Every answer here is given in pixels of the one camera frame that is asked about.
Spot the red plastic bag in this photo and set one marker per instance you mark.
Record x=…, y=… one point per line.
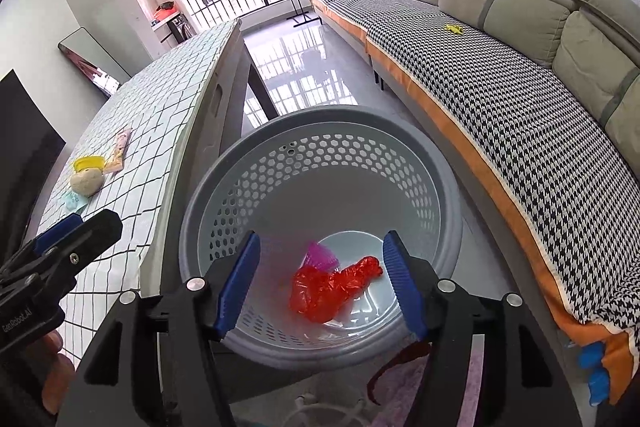
x=325, y=292

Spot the white side table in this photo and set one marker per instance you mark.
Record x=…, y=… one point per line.
x=172, y=29

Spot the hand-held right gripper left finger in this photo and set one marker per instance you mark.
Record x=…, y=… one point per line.
x=240, y=282

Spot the light blue tissue packet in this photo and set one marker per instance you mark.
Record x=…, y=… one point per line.
x=75, y=202

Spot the grey sofa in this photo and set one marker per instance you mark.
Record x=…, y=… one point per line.
x=525, y=12

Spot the white checked tablecloth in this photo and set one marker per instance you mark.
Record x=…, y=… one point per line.
x=165, y=97

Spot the red container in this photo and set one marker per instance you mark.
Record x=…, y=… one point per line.
x=166, y=13

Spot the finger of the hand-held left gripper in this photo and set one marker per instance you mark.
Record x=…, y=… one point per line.
x=95, y=232
x=55, y=234

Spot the beige sloth plush toy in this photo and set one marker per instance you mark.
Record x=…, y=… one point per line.
x=86, y=183

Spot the yellow plastic lid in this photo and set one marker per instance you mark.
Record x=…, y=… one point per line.
x=87, y=164

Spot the purple fluffy cloth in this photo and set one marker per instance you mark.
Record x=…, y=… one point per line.
x=400, y=387

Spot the leaning floor mirror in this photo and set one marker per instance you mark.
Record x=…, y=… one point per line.
x=87, y=52

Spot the purple plastic wrapper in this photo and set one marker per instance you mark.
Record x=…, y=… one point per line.
x=320, y=254

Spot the pink beige snack wrapper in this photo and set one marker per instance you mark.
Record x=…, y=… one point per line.
x=119, y=149

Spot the small yellow toy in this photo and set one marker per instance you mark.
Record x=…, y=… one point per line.
x=453, y=28

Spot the person's left hand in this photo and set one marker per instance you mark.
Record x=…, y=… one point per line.
x=55, y=382

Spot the grey table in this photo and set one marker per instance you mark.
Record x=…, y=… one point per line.
x=220, y=107

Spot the grey perforated plastic basket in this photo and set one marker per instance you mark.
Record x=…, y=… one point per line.
x=350, y=187

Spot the black television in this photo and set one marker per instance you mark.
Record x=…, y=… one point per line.
x=25, y=147

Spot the blue object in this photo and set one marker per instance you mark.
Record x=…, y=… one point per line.
x=592, y=372

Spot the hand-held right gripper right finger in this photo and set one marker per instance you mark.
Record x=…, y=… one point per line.
x=405, y=287

